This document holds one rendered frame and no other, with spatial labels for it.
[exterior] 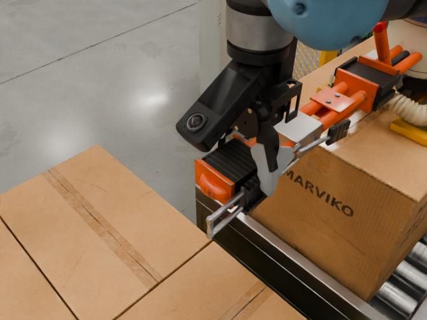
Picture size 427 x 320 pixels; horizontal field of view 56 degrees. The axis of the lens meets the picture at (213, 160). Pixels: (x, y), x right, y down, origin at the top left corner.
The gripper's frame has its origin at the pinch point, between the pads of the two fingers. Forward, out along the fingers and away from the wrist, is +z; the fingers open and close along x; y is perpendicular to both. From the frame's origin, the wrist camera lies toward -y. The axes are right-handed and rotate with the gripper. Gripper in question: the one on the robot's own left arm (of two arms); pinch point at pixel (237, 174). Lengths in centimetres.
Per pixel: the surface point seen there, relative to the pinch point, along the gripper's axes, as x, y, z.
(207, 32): 107, 93, 45
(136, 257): 33, -3, 54
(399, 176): -12.5, 31.5, 13.1
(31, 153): 164, 11, 108
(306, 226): 1.6, 28.0, 38.3
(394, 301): -22, 37, 54
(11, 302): 44, -33, 53
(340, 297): -13, 24, 47
